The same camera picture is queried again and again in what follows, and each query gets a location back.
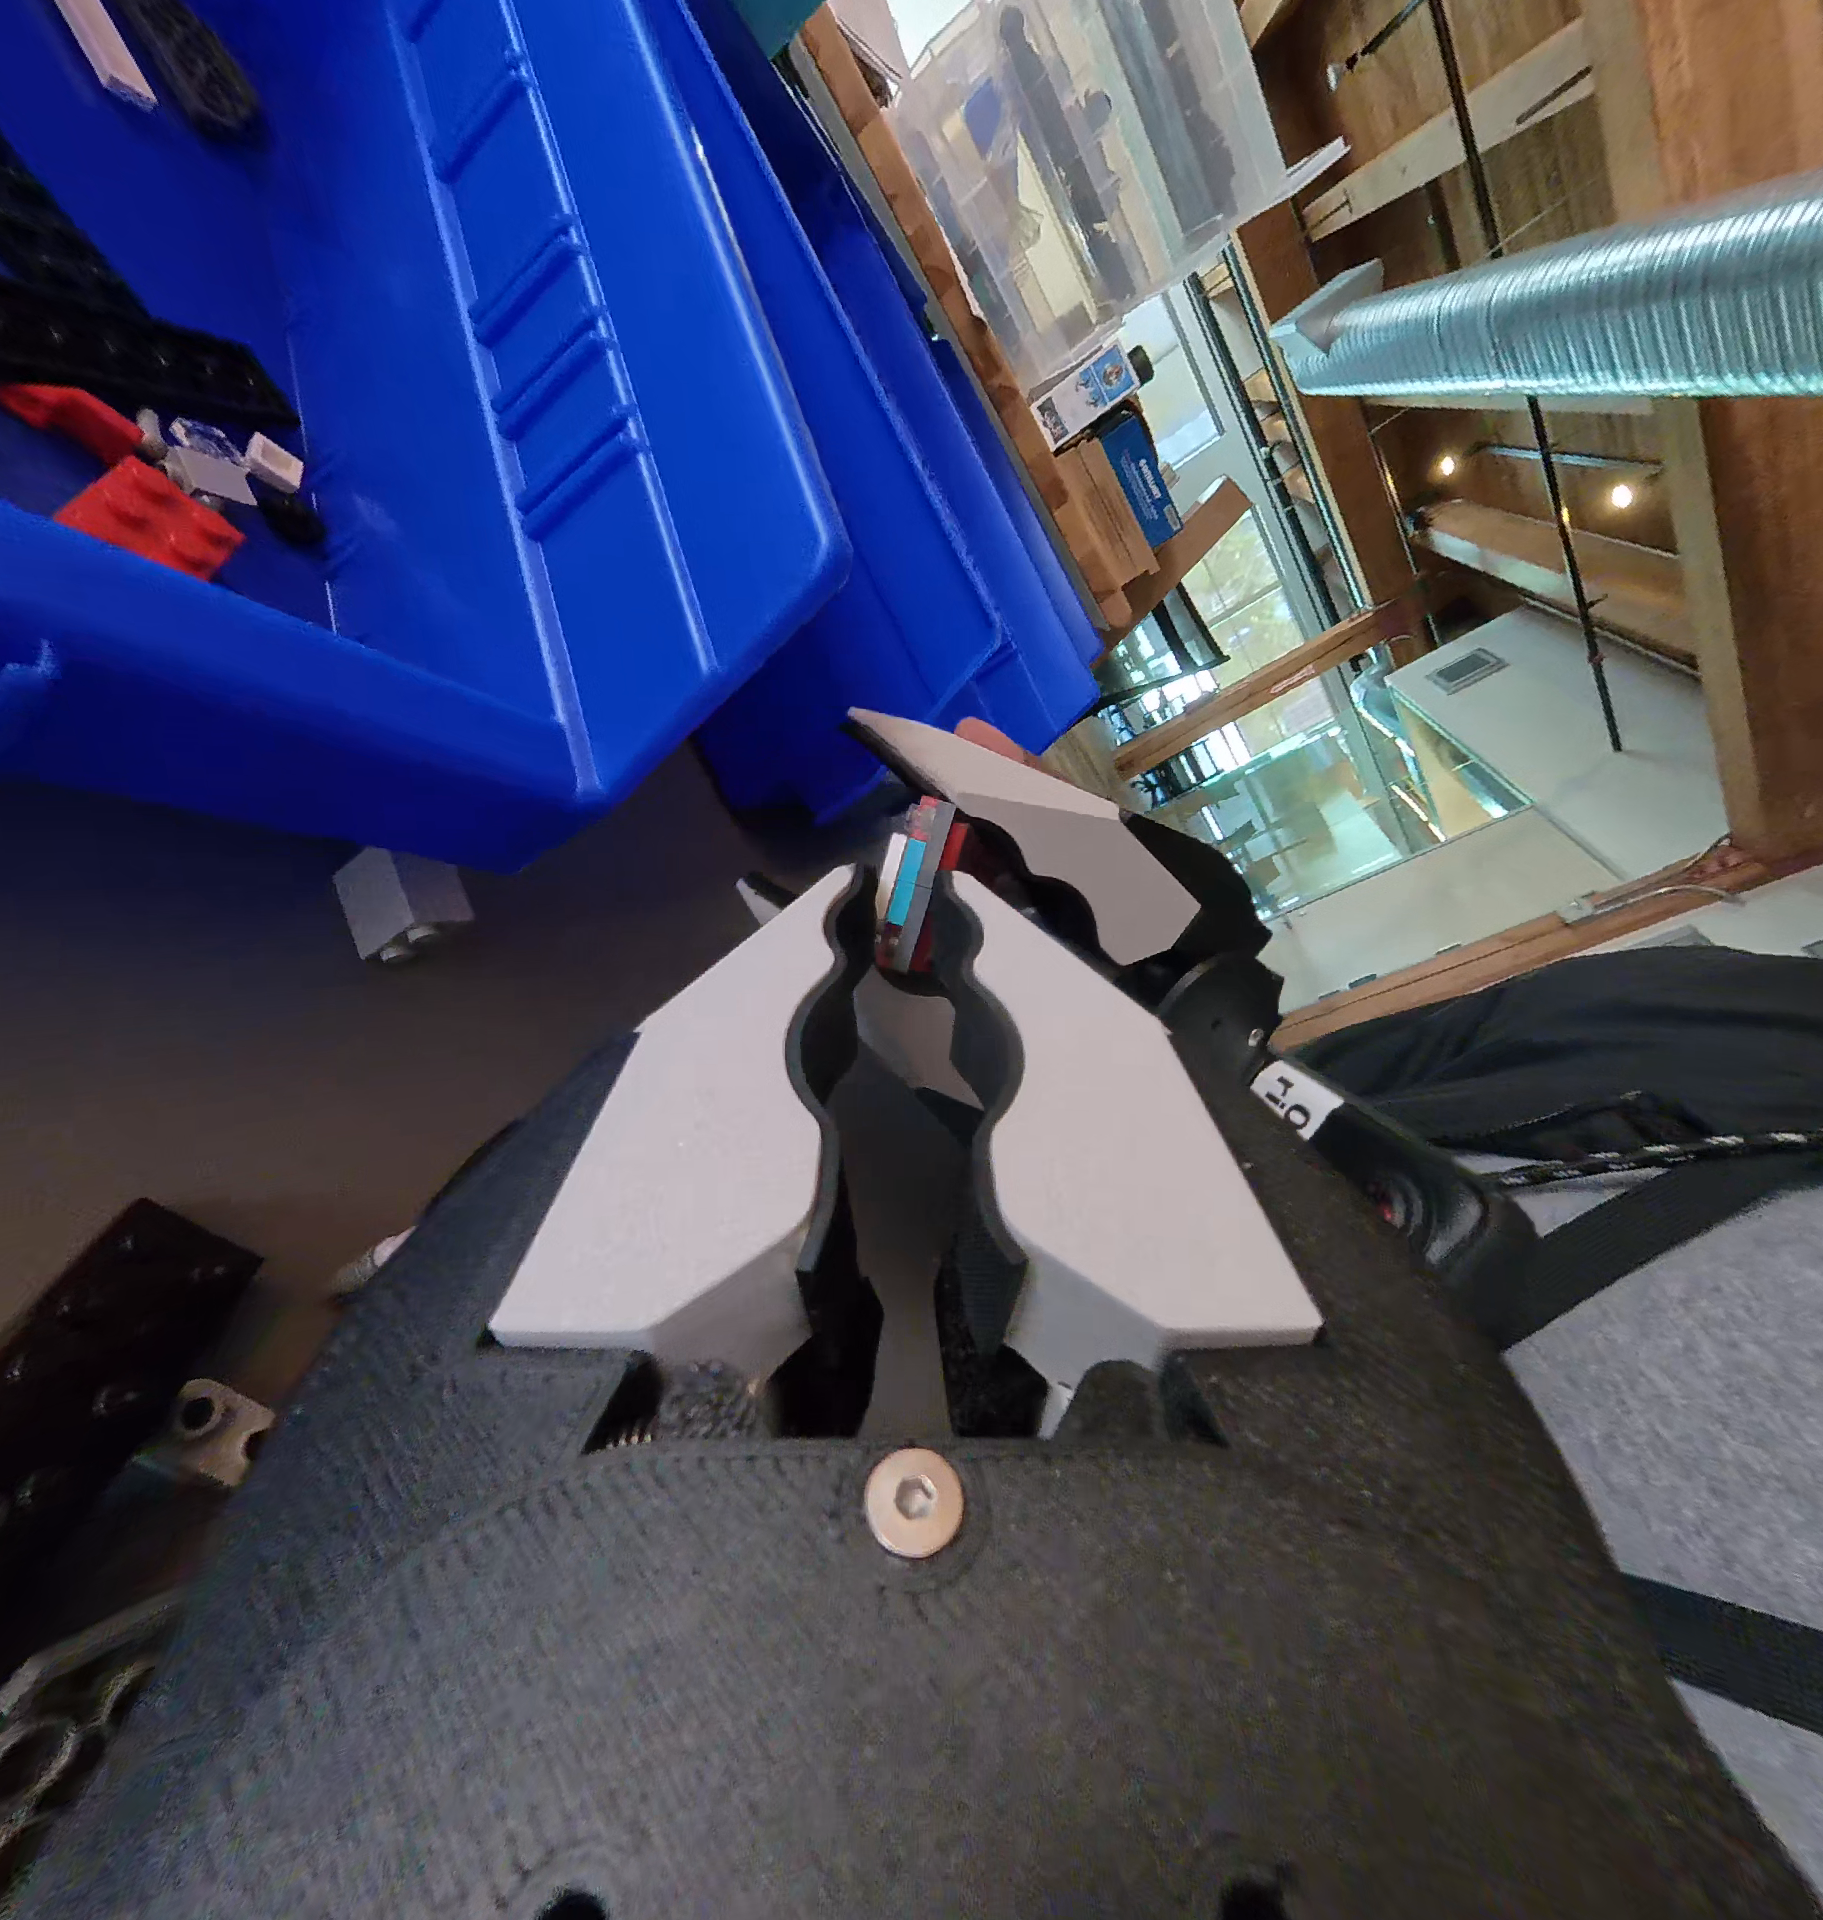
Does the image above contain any black brick assembly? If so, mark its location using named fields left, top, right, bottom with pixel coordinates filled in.
left=0, top=1198, right=268, bottom=1523

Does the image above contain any black studded plate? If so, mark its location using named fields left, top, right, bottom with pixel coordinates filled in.
left=0, top=1626, right=163, bottom=1920

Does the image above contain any cardboard sheet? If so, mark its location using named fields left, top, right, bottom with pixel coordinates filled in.
left=1091, top=479, right=1255, bottom=649

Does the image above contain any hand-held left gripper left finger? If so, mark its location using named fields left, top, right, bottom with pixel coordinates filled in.
left=489, top=861, right=864, bottom=1352

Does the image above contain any light grey block brick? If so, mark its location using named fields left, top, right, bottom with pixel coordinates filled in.
left=330, top=844, right=475, bottom=974

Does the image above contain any pile of loose toy bricks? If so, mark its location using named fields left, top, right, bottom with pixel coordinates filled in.
left=0, top=0, right=328, bottom=585

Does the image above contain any small printed card box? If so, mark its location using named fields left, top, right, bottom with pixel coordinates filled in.
left=1031, top=343, right=1158, bottom=454

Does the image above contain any red and teal brick assembly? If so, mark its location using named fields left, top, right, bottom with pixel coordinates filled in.
left=871, top=798, right=978, bottom=983

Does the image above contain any person's right forearm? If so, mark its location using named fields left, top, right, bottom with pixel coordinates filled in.
left=1295, top=946, right=1823, bottom=1179

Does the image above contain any wooden box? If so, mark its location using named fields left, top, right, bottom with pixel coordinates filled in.
left=1050, top=442, right=1152, bottom=594

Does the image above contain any wooden table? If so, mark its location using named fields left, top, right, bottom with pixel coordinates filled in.
left=799, top=7, right=1162, bottom=633

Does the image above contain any person's grey sweatshirt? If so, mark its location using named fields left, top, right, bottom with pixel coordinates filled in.
left=1450, top=1146, right=1823, bottom=1920

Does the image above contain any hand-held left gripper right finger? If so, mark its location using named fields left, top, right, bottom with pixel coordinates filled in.
left=940, top=885, right=1327, bottom=1397

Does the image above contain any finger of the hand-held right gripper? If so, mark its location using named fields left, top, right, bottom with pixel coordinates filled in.
left=856, top=982, right=964, bottom=1114
left=847, top=705, right=1202, bottom=974

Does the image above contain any blue cardboard box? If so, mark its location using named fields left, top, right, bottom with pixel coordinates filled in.
left=1100, top=411, right=1188, bottom=549

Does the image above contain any clear plastic drawer organiser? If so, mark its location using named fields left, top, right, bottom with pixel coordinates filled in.
left=885, top=0, right=1352, bottom=377

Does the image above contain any grey desk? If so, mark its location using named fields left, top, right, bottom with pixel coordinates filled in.
left=0, top=750, right=944, bottom=1652

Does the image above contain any black lanyard strap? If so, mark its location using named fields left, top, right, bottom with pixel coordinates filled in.
left=1475, top=1161, right=1823, bottom=1759

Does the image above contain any silver air duct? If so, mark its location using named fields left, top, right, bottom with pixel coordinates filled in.
left=1269, top=157, right=1823, bottom=406

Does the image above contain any black speckled drawstring cord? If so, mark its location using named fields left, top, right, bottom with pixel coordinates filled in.
left=1494, top=1127, right=1823, bottom=1198

